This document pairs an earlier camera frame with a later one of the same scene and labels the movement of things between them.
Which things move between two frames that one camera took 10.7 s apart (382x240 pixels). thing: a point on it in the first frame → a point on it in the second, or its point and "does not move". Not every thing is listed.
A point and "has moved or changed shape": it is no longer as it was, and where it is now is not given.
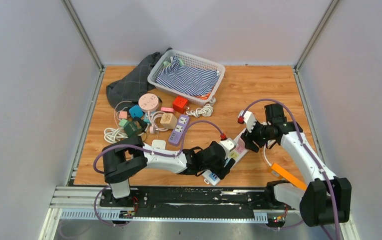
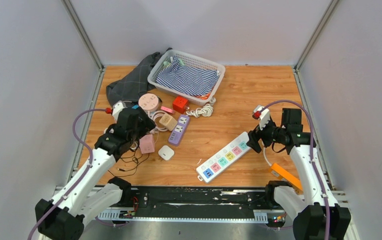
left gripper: x=220 y=170 → x=145 y=125
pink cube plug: x=169 y=109 does not move
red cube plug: x=180 y=104 does not move
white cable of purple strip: x=206 y=110 does not move
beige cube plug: x=169 y=120 does not move
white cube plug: x=160 y=144 has moved or changed shape
